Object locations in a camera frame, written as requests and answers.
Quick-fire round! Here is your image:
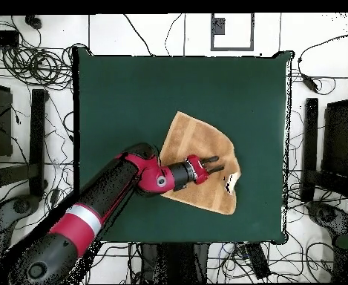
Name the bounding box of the tan terry towel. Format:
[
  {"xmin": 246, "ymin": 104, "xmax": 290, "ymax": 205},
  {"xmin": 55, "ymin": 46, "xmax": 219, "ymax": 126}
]
[{"xmin": 158, "ymin": 111, "xmax": 242, "ymax": 215}]

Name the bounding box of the grey caster leg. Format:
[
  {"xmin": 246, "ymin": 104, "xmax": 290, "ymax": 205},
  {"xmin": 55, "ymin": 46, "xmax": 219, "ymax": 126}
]
[
  {"xmin": 306, "ymin": 200, "xmax": 348, "ymax": 237},
  {"xmin": 0, "ymin": 194, "xmax": 41, "ymax": 256}
]

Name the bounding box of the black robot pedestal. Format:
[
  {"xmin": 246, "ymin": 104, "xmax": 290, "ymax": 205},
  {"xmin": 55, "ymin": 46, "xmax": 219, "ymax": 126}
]
[{"xmin": 139, "ymin": 243, "xmax": 210, "ymax": 284}]

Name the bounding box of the coiled black cable bundle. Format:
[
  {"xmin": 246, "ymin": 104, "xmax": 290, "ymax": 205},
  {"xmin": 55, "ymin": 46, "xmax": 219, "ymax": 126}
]
[{"xmin": 1, "ymin": 44, "xmax": 73, "ymax": 90}]

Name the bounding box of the small black floor object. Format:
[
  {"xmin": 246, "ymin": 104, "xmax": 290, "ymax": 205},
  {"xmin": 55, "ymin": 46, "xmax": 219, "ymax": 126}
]
[{"xmin": 24, "ymin": 14, "xmax": 43, "ymax": 30}]

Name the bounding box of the grey square floor frame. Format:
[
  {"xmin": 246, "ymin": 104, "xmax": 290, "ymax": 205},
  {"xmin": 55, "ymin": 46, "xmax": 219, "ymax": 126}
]
[{"xmin": 210, "ymin": 13, "xmax": 255, "ymax": 52}]

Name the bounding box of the black flat box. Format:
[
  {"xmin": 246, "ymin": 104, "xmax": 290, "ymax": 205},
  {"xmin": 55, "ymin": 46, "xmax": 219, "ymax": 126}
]
[{"xmin": 0, "ymin": 30, "xmax": 19, "ymax": 48}]

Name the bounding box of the black power adapter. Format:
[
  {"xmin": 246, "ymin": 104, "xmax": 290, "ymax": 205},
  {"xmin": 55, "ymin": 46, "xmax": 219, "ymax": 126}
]
[{"xmin": 301, "ymin": 73, "xmax": 320, "ymax": 91}]

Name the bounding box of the dark green table cloth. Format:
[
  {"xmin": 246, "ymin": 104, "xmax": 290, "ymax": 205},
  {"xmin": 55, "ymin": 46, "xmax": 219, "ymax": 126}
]
[{"xmin": 72, "ymin": 47, "xmax": 295, "ymax": 246}]

